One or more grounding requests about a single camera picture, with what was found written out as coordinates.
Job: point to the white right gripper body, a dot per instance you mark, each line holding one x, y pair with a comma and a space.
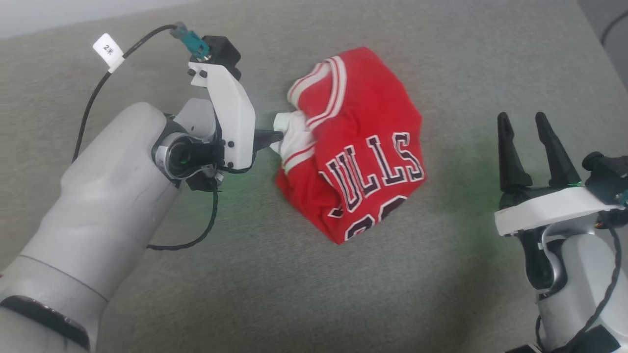
539, 213

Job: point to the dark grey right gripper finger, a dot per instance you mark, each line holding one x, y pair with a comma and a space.
557, 157
510, 157

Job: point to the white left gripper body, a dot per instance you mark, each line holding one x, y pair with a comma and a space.
235, 117

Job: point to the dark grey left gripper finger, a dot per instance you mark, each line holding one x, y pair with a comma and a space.
262, 144
267, 134

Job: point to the red Bulls basketball jersey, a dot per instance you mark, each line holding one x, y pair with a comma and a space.
363, 108

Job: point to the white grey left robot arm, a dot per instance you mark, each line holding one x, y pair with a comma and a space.
98, 206

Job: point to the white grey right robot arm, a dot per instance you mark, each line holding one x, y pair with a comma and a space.
584, 274

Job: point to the grey fabric sofa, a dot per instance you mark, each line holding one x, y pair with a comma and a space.
343, 294

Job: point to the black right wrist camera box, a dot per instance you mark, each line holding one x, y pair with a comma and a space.
608, 176

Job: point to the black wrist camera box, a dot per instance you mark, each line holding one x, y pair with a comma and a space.
608, 176
223, 51

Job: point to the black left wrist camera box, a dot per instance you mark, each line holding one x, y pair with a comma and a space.
223, 51

